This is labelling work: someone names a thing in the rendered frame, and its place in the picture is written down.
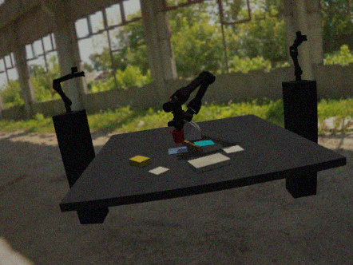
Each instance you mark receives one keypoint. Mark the yellow flat block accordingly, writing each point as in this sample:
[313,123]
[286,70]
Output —
[139,161]

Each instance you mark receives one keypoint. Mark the beige flat rectangular slab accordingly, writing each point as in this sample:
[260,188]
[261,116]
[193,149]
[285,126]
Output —
[207,163]

